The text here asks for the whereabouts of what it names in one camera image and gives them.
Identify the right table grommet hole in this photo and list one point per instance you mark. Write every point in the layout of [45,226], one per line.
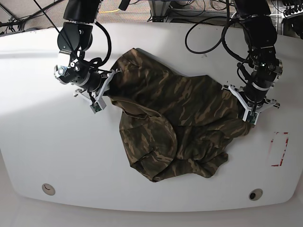
[256,194]

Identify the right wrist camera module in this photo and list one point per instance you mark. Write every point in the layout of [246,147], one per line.
[98,106]

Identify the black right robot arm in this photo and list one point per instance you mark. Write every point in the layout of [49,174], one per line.
[74,39]

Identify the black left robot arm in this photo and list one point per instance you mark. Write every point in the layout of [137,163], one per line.
[261,69]

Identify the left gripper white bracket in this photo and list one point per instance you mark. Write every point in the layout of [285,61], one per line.
[252,97]

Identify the black tripod stand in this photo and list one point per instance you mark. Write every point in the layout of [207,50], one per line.
[17,21]

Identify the camouflage T-shirt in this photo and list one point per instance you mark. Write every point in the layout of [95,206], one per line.
[173,125]

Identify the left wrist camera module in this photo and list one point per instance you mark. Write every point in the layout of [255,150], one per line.
[250,117]

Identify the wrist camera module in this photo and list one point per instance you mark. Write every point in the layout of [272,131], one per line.
[98,106]
[250,117]

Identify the left table grommet hole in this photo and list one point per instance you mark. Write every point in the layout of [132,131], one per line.
[48,189]

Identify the red tape rectangle marking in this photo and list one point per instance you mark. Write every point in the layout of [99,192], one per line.
[277,149]

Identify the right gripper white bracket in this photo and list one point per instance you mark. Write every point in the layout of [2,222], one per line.
[94,87]

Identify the aluminium frame post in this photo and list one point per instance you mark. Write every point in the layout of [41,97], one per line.
[158,9]

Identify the table grommet hole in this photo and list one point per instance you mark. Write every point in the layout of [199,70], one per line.
[256,194]
[48,189]

